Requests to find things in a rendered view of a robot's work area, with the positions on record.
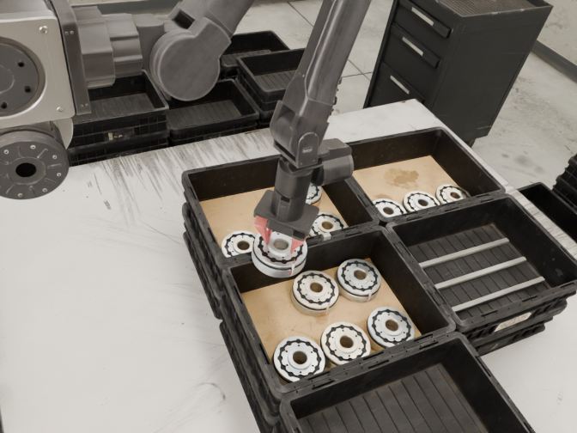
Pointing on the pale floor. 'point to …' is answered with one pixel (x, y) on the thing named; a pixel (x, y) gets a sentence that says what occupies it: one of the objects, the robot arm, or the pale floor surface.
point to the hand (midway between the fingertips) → (280, 244)
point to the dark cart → (456, 57)
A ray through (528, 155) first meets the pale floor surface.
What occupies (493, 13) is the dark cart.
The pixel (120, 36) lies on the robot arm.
